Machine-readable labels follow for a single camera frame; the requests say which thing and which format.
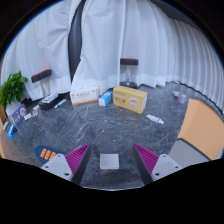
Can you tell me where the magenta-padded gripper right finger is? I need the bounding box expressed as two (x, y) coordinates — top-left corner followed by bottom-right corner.
(132, 143), (183, 186)

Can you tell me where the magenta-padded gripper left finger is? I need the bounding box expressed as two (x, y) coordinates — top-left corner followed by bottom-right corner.
(41, 143), (93, 186)

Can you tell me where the white charger block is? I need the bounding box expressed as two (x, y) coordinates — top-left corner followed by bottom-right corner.
(99, 153), (120, 170)

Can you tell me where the dark blue power strip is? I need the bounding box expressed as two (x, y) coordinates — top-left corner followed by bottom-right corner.
(34, 145), (68, 164)

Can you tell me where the white tube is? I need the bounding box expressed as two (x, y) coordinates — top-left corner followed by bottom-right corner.
(145, 113), (165, 125)

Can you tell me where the white pen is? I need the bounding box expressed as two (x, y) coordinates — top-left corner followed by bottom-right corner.
(54, 98), (67, 109)

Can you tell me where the yellow box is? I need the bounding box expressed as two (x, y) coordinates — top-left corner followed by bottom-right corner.
(112, 85), (148, 115)

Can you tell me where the white and orange box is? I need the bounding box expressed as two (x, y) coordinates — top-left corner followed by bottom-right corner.
(69, 87), (100, 106)

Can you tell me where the small blue and white carton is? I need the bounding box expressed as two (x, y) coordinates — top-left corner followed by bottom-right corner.
(98, 90), (114, 107)

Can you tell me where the small purple jar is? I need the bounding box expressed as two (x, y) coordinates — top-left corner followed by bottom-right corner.
(176, 93), (188, 104)

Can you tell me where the blue and white box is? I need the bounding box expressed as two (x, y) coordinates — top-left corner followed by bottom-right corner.
(7, 123), (18, 141)

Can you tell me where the purple box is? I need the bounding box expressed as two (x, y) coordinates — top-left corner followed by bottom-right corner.
(10, 103), (28, 127)

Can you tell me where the white plant pot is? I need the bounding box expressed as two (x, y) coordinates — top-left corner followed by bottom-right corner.
(4, 101), (23, 117)

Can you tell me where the black stool with red edge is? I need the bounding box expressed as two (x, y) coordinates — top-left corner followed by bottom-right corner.
(31, 68), (63, 111)
(119, 57), (139, 89)

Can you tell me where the green leafy plant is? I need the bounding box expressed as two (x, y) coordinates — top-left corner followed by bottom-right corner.
(0, 70), (29, 109)

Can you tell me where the white curtain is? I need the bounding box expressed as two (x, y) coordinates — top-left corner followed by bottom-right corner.
(69, 0), (224, 113)
(1, 0), (84, 101)

